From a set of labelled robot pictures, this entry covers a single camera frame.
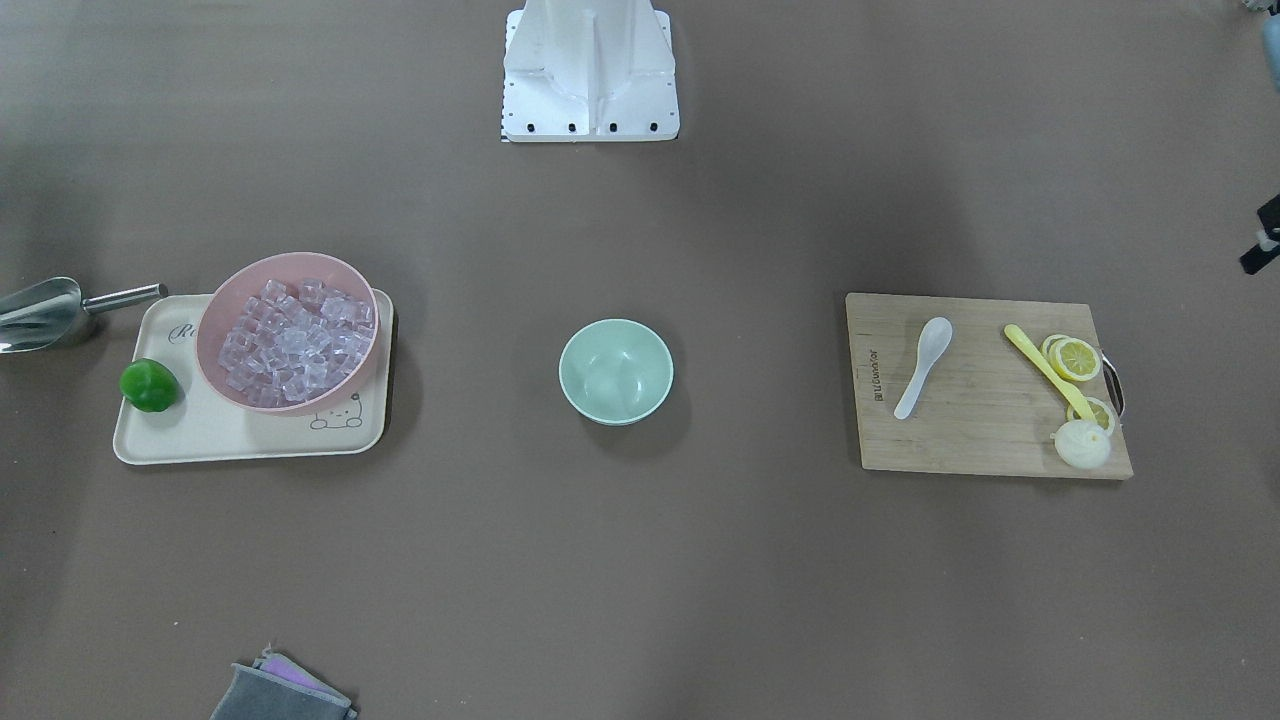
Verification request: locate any mint green bowl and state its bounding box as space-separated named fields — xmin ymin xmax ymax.
xmin=557 ymin=318 xmax=675 ymax=427

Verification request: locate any metal ice scoop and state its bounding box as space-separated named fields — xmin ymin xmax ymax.
xmin=1 ymin=275 xmax=169 ymax=354

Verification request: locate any green lime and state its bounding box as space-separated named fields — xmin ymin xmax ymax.
xmin=118 ymin=357 xmax=182 ymax=413

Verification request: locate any bamboo cutting board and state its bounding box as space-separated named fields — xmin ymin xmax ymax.
xmin=845 ymin=292 xmax=1134 ymax=480

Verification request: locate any grey folded cloth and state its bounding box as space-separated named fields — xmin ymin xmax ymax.
xmin=210 ymin=650 xmax=358 ymax=719

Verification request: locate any beige serving tray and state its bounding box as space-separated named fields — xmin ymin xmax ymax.
xmin=113 ymin=293 xmax=393 ymax=465

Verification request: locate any white ceramic spoon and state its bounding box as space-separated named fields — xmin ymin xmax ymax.
xmin=893 ymin=316 xmax=954 ymax=420

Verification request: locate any white steamed bun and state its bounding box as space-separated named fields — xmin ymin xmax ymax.
xmin=1052 ymin=419 xmax=1112 ymax=470

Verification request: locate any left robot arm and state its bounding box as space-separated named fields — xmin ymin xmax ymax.
xmin=1261 ymin=5 xmax=1280 ymax=92

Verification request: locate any pink bowl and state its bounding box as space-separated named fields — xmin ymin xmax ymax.
xmin=195 ymin=251 xmax=393 ymax=416

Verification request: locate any lemon slice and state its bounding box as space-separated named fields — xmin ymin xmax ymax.
xmin=1064 ymin=397 xmax=1117 ymax=442
xmin=1039 ymin=334 xmax=1102 ymax=383

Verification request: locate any lemon slice upper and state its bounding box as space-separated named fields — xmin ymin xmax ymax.
xmin=1039 ymin=334 xmax=1102 ymax=383

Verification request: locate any pile of ice cubes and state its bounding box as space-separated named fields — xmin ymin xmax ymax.
xmin=216 ymin=278 xmax=379 ymax=409

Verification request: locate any lemon slice lower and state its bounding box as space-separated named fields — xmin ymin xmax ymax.
xmin=1064 ymin=397 xmax=1117 ymax=442

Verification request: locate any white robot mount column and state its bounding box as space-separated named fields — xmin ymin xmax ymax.
xmin=500 ymin=1 xmax=681 ymax=143

